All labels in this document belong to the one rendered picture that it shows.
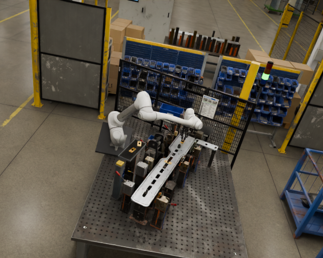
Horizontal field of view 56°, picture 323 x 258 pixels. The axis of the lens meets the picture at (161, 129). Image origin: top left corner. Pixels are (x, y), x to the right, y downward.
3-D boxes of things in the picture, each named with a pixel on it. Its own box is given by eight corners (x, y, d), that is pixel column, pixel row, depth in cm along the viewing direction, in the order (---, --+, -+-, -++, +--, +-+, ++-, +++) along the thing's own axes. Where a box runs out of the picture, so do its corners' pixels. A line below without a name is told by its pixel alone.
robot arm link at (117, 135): (112, 147, 371) (110, 142, 350) (109, 132, 376) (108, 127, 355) (125, 144, 373) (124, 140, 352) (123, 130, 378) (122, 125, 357)
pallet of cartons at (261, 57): (278, 111, 741) (300, 58, 671) (288, 128, 673) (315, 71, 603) (229, 103, 734) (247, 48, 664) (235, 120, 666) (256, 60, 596)
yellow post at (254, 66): (216, 194, 454) (262, 66, 349) (204, 189, 458) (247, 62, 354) (218, 187, 468) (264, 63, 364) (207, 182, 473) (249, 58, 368)
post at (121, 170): (117, 200, 314) (121, 167, 291) (110, 197, 316) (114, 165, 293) (120, 196, 320) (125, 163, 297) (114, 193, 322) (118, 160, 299)
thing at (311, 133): (279, 152, 583) (326, 50, 479) (277, 148, 595) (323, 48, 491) (331, 162, 586) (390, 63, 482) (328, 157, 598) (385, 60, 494)
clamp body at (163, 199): (161, 232, 291) (168, 205, 272) (147, 225, 295) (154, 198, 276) (165, 224, 300) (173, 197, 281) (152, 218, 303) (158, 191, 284)
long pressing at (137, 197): (149, 209, 274) (150, 208, 273) (127, 199, 279) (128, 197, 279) (196, 138, 386) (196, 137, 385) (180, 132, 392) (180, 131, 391)
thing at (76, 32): (105, 115, 586) (116, 6, 481) (104, 120, 574) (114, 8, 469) (36, 103, 582) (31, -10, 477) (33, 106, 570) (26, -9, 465)
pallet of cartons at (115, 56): (122, 99, 655) (128, 52, 600) (84, 93, 648) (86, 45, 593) (128, 77, 757) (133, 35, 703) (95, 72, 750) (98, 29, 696)
